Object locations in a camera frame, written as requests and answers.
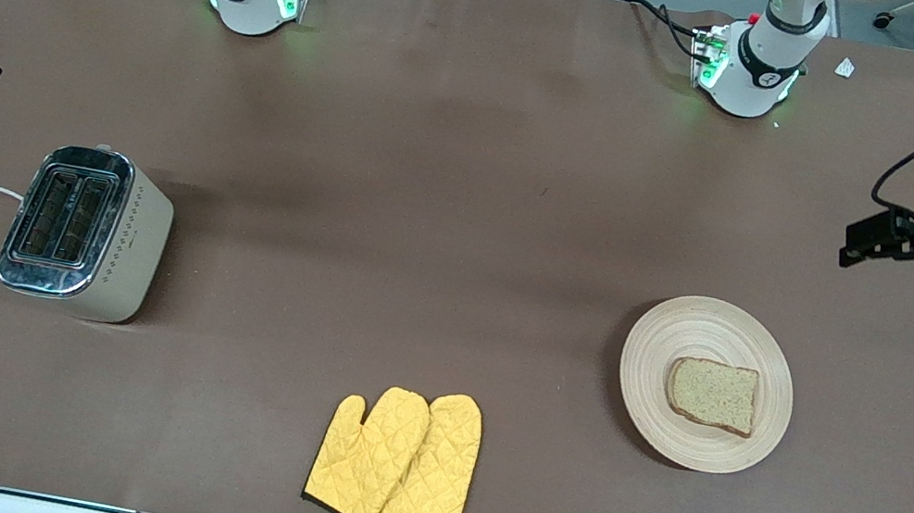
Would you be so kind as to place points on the cream and chrome toaster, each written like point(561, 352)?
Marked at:
point(84, 238)

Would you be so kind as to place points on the black chair caster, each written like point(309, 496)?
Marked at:
point(883, 20)

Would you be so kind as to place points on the white paper scrap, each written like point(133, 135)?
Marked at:
point(845, 67)

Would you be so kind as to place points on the round wooden plate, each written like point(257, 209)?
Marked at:
point(654, 366)

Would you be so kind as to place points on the brown toast slice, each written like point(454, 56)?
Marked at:
point(713, 394)

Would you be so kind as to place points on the yellow quilted oven mitt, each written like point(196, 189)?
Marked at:
point(438, 469)
point(365, 457)

